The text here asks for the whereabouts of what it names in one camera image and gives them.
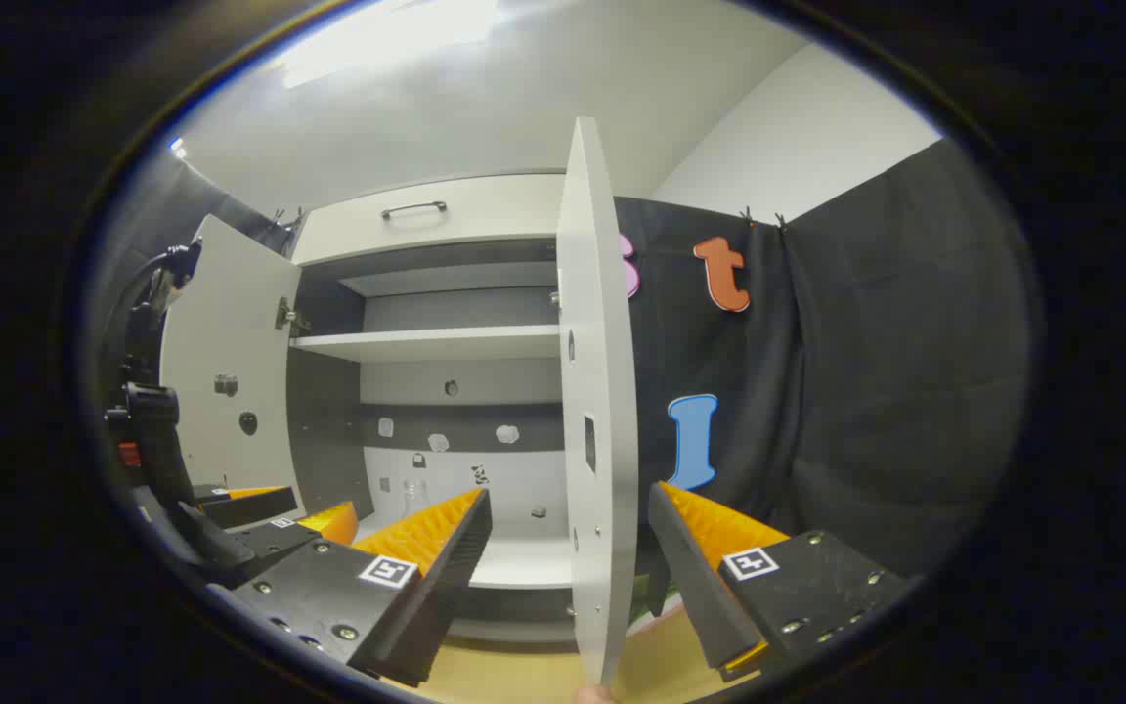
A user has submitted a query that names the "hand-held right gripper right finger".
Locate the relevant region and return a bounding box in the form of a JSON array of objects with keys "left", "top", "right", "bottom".
[{"left": 647, "top": 481, "right": 908, "bottom": 682}]

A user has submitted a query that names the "white door with earmuff sticker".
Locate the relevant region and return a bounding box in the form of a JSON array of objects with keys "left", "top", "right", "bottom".
[{"left": 556, "top": 117, "right": 642, "bottom": 688}]

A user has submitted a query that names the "black cable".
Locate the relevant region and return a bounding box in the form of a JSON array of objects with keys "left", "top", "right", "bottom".
[{"left": 99, "top": 240, "right": 204, "bottom": 392}]

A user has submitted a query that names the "black backdrop cloth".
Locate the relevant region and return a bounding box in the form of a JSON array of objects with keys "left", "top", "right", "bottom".
[
  {"left": 89, "top": 147, "right": 302, "bottom": 392},
  {"left": 612, "top": 137, "right": 1033, "bottom": 607}
]

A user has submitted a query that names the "white grey cabinet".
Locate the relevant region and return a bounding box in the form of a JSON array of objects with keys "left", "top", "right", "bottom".
[{"left": 284, "top": 171, "right": 576, "bottom": 646}]

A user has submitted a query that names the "white door with camera sticker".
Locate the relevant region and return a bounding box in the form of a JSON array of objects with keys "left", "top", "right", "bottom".
[{"left": 160, "top": 215, "right": 306, "bottom": 519}]

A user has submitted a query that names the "white cabinet shelf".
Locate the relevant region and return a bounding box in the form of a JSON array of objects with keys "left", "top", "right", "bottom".
[{"left": 289, "top": 326, "right": 561, "bottom": 365}]

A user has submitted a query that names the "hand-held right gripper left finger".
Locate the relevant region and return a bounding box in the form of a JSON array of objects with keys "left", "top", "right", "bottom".
[{"left": 206, "top": 487, "right": 494, "bottom": 688}]

